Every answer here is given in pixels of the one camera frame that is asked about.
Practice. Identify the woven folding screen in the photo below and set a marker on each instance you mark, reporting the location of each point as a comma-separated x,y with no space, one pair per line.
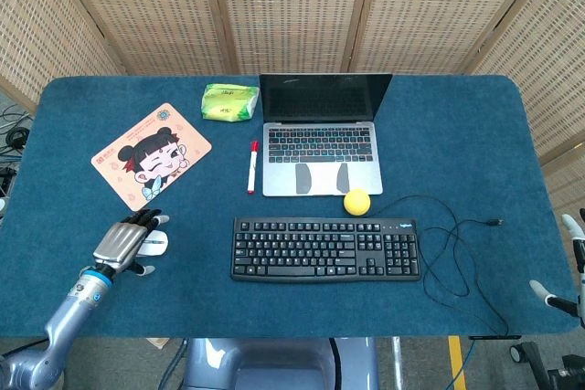
292,6

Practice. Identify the red white marker pen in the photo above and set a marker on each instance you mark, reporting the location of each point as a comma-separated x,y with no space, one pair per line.
252,166

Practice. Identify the green tissue pack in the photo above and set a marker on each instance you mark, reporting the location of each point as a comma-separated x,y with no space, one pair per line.
229,102

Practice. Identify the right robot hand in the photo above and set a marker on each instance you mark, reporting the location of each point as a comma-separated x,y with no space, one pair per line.
566,271

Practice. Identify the white computer mouse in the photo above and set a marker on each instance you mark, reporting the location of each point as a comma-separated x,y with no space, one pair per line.
154,244

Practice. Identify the blue table mat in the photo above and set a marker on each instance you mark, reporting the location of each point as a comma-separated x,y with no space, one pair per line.
457,143

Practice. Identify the silver laptop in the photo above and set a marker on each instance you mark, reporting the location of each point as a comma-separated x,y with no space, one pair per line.
322,134

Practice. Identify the grey robot torso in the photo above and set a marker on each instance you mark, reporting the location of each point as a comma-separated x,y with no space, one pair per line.
279,362

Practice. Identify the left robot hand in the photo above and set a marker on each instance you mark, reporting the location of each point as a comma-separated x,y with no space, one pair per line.
118,240

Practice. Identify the yellow ball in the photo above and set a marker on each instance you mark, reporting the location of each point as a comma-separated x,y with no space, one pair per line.
357,202

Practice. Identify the black caster wheel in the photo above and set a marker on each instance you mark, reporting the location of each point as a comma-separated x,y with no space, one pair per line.
521,352

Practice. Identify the cartoon girl mouse pad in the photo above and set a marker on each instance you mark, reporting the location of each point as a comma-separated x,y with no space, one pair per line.
151,154

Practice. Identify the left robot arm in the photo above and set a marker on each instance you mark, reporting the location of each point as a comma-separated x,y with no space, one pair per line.
55,321

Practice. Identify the black keyboard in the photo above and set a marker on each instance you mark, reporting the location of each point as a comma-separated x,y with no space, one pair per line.
325,250

